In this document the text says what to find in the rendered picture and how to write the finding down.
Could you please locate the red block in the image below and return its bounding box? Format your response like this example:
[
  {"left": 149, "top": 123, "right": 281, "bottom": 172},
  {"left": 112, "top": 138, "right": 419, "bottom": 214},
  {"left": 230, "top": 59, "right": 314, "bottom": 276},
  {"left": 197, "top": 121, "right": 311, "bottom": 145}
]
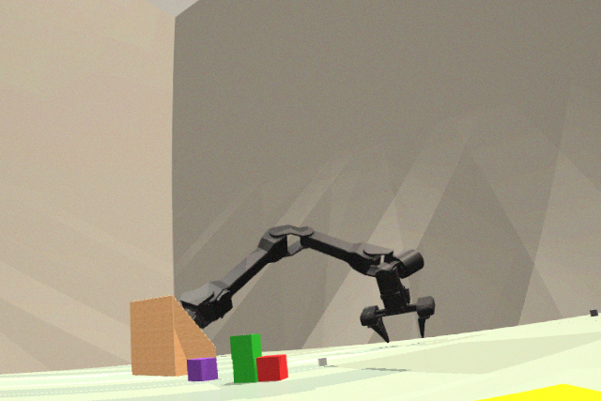
[{"left": 256, "top": 355, "right": 288, "bottom": 381}]

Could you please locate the purple cube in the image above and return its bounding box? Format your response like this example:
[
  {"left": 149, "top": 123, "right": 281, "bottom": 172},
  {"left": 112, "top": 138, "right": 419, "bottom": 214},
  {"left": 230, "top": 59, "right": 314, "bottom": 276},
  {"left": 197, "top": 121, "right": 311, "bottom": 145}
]
[{"left": 187, "top": 358, "right": 218, "bottom": 381}]

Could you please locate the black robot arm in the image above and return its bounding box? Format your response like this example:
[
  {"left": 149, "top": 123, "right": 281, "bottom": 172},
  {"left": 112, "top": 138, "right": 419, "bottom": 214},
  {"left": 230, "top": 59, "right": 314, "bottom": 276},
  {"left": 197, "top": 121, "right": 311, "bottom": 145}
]
[{"left": 180, "top": 225, "right": 424, "bottom": 329}]

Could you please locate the green block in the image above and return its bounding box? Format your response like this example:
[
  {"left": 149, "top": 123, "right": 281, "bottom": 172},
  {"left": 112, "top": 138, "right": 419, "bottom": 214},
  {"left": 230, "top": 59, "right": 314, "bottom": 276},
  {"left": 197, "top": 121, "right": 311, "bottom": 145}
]
[
  {"left": 232, "top": 358, "right": 257, "bottom": 383},
  {"left": 230, "top": 334, "right": 262, "bottom": 360}
]

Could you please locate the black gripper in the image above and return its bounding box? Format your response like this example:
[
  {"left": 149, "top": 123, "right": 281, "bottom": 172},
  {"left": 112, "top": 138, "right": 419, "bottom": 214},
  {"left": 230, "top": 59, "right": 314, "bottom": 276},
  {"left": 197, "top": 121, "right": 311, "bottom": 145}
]
[{"left": 360, "top": 284, "right": 435, "bottom": 343}]

